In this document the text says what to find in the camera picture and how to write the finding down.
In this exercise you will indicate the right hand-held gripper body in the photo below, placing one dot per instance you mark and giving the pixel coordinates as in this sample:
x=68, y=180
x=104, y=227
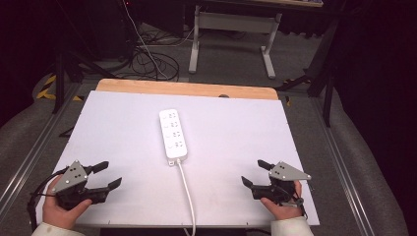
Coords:
x=285, y=172

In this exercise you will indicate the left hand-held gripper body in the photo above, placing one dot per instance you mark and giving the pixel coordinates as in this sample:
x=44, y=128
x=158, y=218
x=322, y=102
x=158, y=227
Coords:
x=70, y=177

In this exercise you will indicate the person's right hand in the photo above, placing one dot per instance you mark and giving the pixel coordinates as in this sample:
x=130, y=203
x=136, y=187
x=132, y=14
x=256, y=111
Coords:
x=282, y=211

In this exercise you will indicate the person's left hand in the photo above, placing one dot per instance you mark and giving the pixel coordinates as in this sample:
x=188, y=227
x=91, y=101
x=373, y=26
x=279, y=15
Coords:
x=57, y=214

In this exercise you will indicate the white table board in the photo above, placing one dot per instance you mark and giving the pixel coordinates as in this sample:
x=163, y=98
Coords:
x=131, y=131

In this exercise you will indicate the white power strip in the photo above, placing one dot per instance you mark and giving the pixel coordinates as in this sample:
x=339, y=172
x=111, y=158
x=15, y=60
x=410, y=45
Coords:
x=173, y=137

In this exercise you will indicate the yellow black floor tape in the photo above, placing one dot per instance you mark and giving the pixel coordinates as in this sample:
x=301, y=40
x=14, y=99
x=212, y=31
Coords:
x=46, y=90

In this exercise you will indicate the black tripod stand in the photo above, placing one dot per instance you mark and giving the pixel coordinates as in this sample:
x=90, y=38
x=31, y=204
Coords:
x=60, y=82

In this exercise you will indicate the black metal stand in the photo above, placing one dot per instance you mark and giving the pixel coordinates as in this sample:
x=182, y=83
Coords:
x=327, y=82

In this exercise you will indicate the black computer case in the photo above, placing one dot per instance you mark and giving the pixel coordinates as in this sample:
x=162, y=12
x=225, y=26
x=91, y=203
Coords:
x=114, y=26

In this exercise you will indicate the aluminium floor rail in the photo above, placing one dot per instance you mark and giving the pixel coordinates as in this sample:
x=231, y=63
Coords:
x=341, y=164
x=29, y=160

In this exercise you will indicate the white metal desk frame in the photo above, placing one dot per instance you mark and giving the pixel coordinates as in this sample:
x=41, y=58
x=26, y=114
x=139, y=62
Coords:
x=229, y=21

